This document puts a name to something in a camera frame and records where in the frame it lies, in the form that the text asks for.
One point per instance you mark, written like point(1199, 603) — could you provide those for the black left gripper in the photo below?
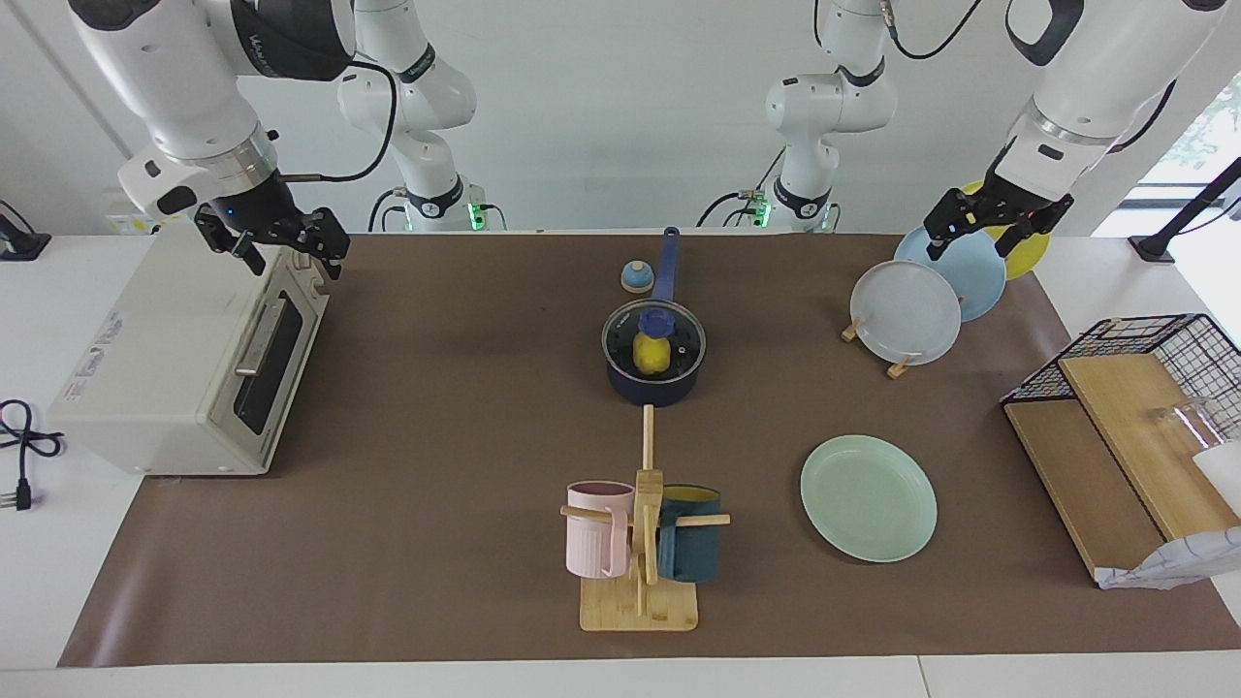
point(999, 206)

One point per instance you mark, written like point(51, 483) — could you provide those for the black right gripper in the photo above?
point(257, 208)

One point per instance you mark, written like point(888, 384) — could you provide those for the glass lid with blue knob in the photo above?
point(655, 321)

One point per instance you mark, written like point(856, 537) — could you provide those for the yellow lemon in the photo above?
point(652, 357)

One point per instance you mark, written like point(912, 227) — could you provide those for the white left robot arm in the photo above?
point(1096, 78)

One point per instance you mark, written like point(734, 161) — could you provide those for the light blue plate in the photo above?
point(974, 281)

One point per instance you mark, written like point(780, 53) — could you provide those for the yellow plate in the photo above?
point(1030, 257)

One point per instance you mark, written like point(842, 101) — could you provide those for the pale grey plate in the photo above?
point(904, 312)

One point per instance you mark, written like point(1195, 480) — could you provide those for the wooden plate rack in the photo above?
point(900, 368)

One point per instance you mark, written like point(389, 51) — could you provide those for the mint green plate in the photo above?
point(868, 499)

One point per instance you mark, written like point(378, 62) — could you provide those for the cream toaster oven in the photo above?
point(155, 368)

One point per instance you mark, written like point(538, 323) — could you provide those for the black clamp stand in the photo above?
point(1188, 215)

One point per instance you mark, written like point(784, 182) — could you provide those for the large light wooden board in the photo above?
point(1134, 436)

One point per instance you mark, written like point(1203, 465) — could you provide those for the darker wooden board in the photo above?
point(1086, 485)

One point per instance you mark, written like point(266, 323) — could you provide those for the brown table mat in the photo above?
point(436, 485)

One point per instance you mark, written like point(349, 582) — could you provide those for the clear glass cup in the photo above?
point(1188, 422)

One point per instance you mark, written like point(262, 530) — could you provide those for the white cup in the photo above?
point(1224, 475)

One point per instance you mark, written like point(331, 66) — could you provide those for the small blue knob lid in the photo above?
point(636, 279)

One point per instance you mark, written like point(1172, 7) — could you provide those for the dark blue saucepan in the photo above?
point(654, 391)

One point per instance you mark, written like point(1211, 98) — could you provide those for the pink ribbed mug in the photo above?
point(593, 543)

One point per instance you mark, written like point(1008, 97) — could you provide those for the dark teal mug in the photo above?
point(690, 555)

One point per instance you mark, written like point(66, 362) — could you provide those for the wooden mug stand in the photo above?
point(640, 606)

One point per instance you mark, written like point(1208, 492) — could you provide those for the white wall socket box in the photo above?
point(121, 221)

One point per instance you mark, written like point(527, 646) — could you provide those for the black desk mount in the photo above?
point(19, 242)

